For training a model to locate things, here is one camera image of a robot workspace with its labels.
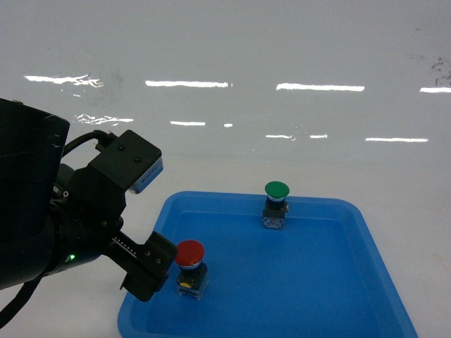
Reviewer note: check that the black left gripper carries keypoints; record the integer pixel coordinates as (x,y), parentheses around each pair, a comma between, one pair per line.
(85,212)

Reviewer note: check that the red mushroom push button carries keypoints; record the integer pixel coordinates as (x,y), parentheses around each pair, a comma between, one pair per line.
(193,277)

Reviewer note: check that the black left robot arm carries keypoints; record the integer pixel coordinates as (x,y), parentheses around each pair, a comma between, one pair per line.
(33,146)

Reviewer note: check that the green mushroom push button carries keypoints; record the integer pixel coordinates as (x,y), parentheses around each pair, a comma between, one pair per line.
(276,206)

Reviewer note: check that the blue plastic tray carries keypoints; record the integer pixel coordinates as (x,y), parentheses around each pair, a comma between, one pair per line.
(320,275)

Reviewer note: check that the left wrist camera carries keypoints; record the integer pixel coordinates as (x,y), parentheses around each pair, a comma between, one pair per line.
(130,162)

